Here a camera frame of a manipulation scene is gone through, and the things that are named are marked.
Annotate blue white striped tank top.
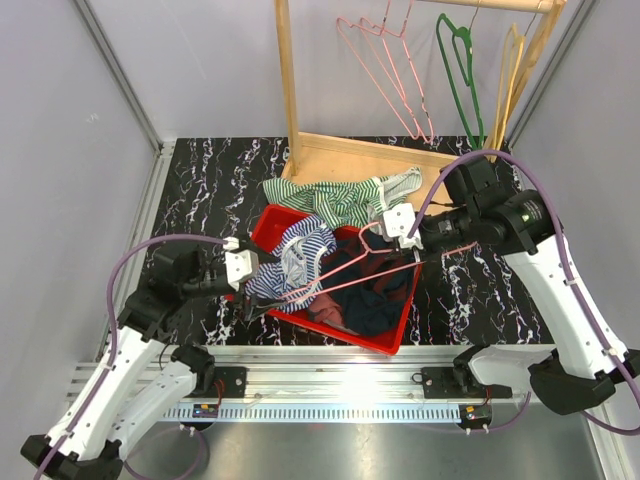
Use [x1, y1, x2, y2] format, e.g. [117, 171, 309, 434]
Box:
[245, 215, 337, 314]

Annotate aluminium frame rail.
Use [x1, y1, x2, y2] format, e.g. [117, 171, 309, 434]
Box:
[47, 139, 621, 480]

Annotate green white striped tank top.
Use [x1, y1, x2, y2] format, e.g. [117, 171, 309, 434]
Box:
[262, 167, 423, 230]

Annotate green plastic hanger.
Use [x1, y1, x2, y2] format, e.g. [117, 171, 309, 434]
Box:
[435, 13, 485, 150]

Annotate wooden clothes rack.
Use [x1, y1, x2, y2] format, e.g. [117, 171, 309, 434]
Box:
[274, 1, 566, 187]

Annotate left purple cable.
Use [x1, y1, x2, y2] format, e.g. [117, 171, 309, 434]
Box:
[34, 233, 231, 480]

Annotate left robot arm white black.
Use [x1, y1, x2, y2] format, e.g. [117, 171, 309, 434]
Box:
[21, 234, 277, 479]

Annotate navy maroon tank top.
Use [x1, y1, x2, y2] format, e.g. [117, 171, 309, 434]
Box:
[320, 231, 413, 335]

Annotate red tank top grey trim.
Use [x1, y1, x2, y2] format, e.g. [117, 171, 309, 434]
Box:
[307, 294, 346, 329]

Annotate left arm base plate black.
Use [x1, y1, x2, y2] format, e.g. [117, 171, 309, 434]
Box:
[199, 366, 248, 399]

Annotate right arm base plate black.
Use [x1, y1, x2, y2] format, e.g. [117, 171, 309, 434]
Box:
[411, 366, 513, 400]

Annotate pink wire hanger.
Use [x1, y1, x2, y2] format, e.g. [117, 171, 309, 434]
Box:
[335, 0, 426, 141]
[277, 219, 479, 309]
[356, 1, 435, 145]

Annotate red plastic tray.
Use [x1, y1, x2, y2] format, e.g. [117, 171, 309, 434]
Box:
[251, 205, 421, 355]

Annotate yellow plastic hanger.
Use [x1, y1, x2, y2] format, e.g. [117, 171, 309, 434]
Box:
[484, 24, 526, 150]

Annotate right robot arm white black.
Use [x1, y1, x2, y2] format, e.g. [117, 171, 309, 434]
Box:
[381, 149, 639, 415]

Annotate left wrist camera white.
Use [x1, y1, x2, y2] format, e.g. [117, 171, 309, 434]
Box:
[223, 237, 259, 291]

